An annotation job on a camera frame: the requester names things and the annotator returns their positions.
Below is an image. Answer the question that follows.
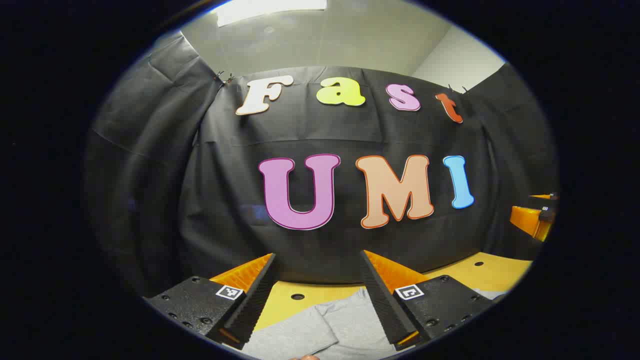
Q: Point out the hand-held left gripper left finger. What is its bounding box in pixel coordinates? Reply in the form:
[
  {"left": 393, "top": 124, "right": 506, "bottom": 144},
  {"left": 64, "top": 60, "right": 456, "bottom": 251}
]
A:
[{"left": 144, "top": 253, "right": 279, "bottom": 351}]

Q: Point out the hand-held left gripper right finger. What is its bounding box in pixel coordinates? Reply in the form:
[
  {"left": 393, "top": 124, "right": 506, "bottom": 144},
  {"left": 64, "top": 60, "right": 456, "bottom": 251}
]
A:
[{"left": 359, "top": 250, "right": 496, "bottom": 352}]

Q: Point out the grey zip-neck sweatshirt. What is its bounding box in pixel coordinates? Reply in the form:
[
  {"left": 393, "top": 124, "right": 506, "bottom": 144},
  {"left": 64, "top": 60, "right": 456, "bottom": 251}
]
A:
[{"left": 240, "top": 287, "right": 507, "bottom": 360}]

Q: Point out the black backdrop cloth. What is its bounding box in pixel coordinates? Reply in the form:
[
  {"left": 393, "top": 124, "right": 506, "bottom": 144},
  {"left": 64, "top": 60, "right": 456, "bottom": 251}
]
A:
[{"left": 85, "top": 30, "right": 558, "bottom": 301}]

